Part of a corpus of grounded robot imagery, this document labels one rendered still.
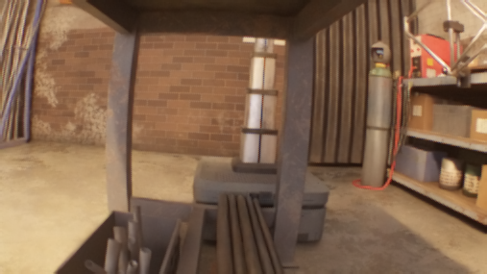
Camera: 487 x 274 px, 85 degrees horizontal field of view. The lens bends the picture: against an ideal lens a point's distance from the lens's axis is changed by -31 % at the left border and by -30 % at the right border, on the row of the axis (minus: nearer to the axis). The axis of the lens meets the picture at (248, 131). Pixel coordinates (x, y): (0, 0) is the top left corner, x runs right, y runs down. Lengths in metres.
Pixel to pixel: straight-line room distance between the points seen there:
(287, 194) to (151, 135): 2.68
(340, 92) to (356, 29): 0.69
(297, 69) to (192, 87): 2.56
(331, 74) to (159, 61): 1.70
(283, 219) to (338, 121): 2.27
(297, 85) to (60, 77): 3.32
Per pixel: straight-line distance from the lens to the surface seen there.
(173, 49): 3.68
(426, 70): 2.82
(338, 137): 3.40
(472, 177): 2.09
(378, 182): 2.67
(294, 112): 1.11
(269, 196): 1.32
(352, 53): 3.43
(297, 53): 1.13
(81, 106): 3.95
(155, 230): 0.96
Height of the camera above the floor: 0.55
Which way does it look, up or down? 5 degrees down
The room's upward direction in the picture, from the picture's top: 4 degrees clockwise
